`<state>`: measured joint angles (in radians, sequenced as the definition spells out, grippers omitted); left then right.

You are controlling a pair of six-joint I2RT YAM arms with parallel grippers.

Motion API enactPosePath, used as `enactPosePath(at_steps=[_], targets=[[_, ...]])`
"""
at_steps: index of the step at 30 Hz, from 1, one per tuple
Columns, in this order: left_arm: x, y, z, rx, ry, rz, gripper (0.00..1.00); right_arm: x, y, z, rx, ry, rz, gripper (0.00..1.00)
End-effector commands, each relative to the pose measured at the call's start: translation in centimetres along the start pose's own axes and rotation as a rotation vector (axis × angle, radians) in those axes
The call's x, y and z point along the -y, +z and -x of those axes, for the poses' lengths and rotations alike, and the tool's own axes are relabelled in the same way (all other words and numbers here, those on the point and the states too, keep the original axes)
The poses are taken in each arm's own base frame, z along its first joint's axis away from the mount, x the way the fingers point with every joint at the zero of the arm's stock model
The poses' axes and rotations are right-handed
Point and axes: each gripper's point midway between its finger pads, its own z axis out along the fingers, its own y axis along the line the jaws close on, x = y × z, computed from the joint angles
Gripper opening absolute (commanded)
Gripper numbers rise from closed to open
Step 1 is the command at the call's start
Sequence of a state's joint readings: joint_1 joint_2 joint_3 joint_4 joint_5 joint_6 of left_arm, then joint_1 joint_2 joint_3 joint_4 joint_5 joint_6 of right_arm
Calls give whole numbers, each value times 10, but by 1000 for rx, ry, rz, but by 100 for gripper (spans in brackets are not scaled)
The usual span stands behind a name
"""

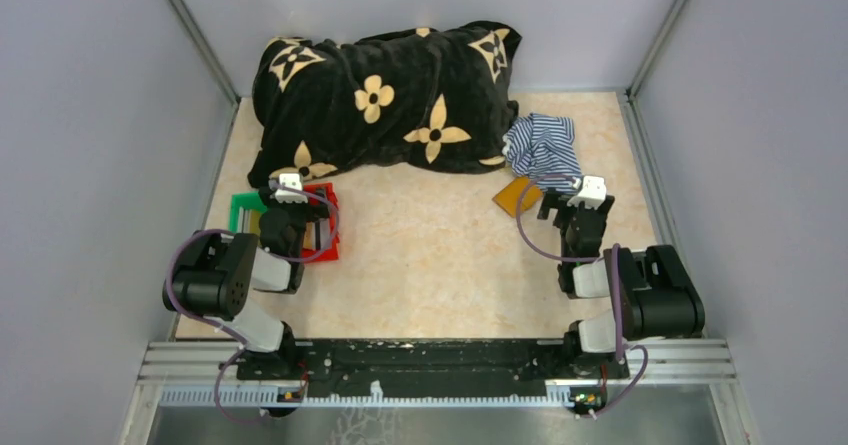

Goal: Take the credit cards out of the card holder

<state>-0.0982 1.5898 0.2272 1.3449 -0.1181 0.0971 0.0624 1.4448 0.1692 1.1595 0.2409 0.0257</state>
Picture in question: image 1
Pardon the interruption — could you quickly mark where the black floral blanket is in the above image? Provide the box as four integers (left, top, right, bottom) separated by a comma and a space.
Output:
247, 21, 522, 188

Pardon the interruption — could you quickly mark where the green plastic bin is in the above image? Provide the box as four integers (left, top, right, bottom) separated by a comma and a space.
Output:
228, 192, 267, 235

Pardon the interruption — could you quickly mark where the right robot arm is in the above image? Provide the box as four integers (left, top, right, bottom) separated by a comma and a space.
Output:
537, 192, 706, 377

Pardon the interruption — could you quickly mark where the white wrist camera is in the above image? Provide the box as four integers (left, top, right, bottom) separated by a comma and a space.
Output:
567, 175, 607, 210
269, 172, 309, 204

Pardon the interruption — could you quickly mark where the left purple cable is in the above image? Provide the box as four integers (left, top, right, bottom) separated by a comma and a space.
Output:
165, 186, 340, 427

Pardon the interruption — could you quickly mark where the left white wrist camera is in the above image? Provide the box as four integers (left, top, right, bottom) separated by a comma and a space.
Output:
269, 172, 309, 204

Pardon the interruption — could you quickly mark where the red plastic bin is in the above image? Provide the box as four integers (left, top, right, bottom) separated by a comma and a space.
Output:
302, 183, 340, 262

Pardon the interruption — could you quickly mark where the blue striped cloth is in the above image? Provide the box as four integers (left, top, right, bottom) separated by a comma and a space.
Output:
502, 113, 583, 195

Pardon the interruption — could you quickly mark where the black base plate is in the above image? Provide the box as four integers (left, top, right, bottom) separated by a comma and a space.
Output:
236, 338, 629, 398

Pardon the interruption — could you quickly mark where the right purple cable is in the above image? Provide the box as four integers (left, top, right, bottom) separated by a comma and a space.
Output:
515, 174, 649, 421

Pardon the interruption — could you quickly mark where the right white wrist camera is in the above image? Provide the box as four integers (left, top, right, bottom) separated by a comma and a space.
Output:
567, 175, 607, 210

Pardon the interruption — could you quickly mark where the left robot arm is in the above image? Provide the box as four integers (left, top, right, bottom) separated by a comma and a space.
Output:
162, 183, 339, 380

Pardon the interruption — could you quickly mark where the purple cable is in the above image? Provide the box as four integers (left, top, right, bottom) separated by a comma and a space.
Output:
165, 186, 340, 427
515, 174, 649, 421

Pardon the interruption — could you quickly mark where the yellow leather card holder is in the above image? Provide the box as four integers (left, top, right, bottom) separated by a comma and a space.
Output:
493, 177, 544, 218

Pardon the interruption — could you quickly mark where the aluminium front rail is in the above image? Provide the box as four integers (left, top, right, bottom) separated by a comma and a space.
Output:
138, 339, 737, 409

